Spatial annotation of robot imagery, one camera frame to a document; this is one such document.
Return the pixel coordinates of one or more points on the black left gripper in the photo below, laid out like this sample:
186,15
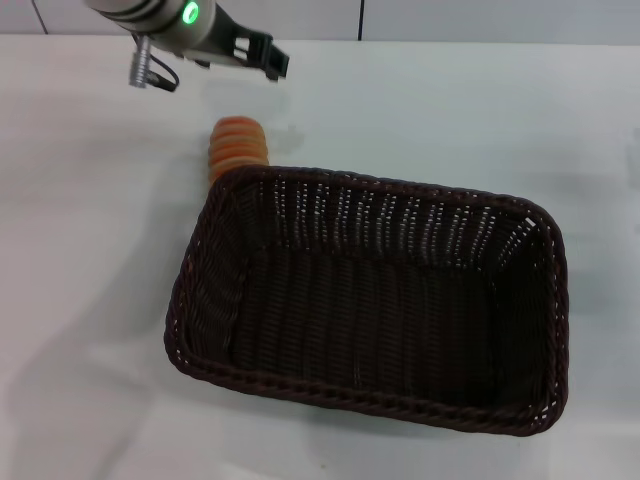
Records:
227,47

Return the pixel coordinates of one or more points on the orange striped bread loaf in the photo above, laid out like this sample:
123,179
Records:
235,145

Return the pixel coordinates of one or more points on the dark brown wicker basket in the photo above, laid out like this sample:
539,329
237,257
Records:
370,310

